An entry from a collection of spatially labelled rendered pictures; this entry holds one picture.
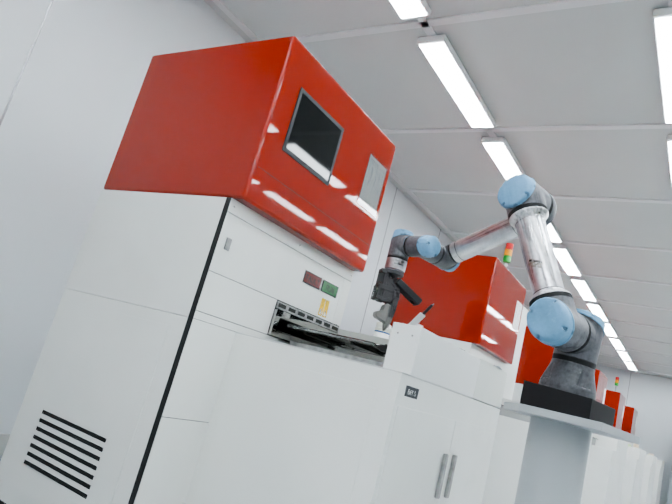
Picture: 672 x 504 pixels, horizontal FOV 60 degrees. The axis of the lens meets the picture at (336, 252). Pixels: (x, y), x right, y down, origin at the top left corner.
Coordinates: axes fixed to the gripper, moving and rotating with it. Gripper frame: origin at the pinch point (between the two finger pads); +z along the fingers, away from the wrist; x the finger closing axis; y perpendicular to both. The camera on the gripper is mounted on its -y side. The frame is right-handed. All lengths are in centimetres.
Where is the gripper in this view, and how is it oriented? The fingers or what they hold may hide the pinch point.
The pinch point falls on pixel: (386, 327)
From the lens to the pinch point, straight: 206.0
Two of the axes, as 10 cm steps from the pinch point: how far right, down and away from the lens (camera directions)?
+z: -2.6, 9.4, -2.1
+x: 2.3, -1.5, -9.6
